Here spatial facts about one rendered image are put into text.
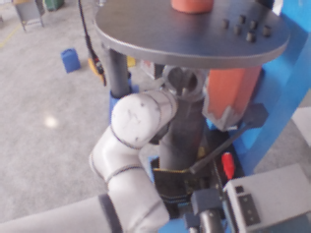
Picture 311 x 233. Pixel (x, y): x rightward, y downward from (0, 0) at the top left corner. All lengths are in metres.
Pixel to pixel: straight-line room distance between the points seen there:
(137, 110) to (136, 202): 0.16
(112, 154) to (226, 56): 0.29
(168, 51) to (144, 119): 0.13
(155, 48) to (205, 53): 0.09
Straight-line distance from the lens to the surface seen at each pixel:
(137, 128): 0.36
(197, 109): 0.76
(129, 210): 0.36
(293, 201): 1.04
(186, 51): 0.39
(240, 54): 0.41
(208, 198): 1.06
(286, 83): 0.86
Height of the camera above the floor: 2.01
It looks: 49 degrees down
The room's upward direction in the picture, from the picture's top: 2 degrees counter-clockwise
